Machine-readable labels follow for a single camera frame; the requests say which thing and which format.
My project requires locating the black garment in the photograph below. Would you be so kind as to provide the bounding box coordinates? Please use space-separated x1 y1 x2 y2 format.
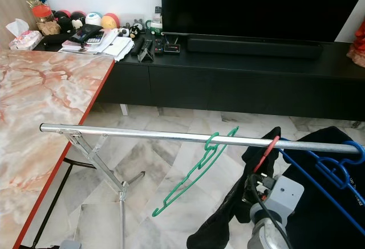
186 126 283 249

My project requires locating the blue plastic hanger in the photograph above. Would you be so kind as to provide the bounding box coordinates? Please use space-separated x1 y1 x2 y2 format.
279 140 365 235

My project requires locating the green plastic hanger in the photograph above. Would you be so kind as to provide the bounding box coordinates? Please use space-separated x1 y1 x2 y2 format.
152 126 239 217

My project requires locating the black television console cabinet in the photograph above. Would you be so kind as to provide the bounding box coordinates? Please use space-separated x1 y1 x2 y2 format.
34 31 365 121

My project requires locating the silver metal clothes rack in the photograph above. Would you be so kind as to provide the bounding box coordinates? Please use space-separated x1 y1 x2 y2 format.
40 123 365 249

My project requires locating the black soundbar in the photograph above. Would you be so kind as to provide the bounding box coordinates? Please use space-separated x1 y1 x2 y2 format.
186 37 323 60

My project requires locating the orange marble pattern table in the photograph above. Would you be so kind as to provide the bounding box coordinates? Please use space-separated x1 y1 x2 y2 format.
0 50 116 249

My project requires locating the small black router box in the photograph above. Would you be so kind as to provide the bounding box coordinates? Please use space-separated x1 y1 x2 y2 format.
164 37 181 54

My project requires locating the pink tissue box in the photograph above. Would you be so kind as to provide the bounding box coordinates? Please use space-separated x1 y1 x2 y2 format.
6 18 44 51

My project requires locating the black remote control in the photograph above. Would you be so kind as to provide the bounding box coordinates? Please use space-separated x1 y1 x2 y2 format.
137 35 156 63

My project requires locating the black flat television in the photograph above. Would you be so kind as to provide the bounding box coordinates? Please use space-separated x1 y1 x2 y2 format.
161 0 365 43

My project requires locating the green mug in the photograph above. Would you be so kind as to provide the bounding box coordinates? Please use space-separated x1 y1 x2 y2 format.
147 21 163 34

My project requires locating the clear plastic bottle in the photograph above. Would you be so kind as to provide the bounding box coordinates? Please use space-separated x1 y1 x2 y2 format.
151 6 163 25

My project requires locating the light wooden cabinet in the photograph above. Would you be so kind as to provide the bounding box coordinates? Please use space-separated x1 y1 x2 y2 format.
0 0 38 49

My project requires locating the red lid jar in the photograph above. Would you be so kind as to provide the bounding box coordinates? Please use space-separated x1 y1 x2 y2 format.
33 4 54 25

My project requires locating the black red round toy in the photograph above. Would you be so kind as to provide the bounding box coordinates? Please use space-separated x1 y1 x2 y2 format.
54 10 71 25
70 11 86 26

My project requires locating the yellow red round toy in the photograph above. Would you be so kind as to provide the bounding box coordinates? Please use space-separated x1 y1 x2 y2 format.
101 13 120 30

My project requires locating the white teal round device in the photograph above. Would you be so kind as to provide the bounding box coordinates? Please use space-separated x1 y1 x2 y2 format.
84 12 103 28

